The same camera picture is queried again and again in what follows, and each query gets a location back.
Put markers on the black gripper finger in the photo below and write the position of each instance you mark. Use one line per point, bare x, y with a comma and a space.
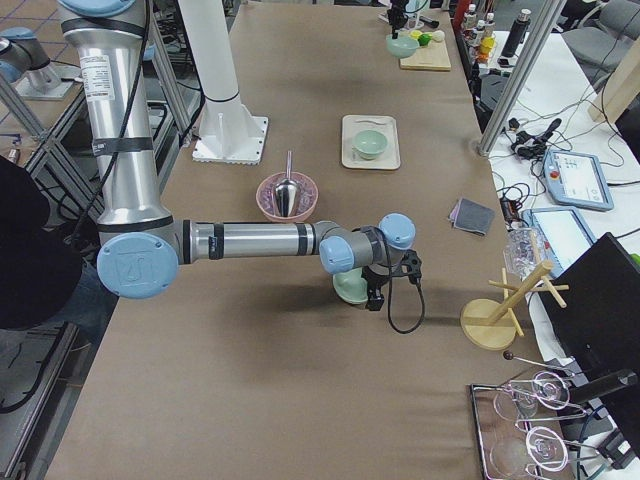
375, 303

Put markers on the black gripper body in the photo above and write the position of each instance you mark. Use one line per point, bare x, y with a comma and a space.
374, 285

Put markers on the green bowl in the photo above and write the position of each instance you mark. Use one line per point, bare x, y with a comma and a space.
351, 287
369, 144
401, 46

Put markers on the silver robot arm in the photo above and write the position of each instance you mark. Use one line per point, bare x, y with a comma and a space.
142, 244
28, 68

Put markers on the grey and purple cloths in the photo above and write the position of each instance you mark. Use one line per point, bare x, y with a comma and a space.
472, 217

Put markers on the wooden mug tree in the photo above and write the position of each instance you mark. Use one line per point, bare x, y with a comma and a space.
493, 325

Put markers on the cream rabbit tray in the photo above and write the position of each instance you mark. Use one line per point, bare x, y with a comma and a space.
352, 125

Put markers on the clear glass mug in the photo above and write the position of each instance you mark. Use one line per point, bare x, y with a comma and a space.
524, 250

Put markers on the green bowl on tray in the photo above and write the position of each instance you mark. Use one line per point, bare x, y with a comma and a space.
369, 144

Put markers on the pink bowl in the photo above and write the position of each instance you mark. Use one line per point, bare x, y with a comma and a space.
265, 200

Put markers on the metal ice scoop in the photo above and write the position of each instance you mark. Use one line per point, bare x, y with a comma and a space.
286, 192

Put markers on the blue teach pendant near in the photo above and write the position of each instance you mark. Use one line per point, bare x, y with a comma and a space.
566, 234

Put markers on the blue teach pendant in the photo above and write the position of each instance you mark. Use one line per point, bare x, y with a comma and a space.
576, 179
566, 234

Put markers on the blue teach pendant far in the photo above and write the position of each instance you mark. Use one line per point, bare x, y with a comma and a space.
576, 179

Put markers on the black monitor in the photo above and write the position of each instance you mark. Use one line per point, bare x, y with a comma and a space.
599, 326

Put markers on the wooden cutting board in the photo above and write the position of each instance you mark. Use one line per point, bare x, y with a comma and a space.
432, 57

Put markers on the green lime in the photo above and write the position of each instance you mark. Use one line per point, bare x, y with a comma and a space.
424, 39

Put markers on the white garlic bulb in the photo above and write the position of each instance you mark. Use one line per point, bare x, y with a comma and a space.
438, 36

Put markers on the black water bottle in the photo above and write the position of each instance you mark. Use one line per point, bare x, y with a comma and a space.
516, 33

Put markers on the wire glass rack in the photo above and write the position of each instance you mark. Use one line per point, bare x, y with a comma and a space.
550, 422

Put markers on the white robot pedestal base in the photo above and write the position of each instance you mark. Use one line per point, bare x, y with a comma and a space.
227, 132

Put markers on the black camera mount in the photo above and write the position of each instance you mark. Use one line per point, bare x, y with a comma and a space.
403, 16

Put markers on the aluminium frame post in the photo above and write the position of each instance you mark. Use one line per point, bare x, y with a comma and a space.
533, 46

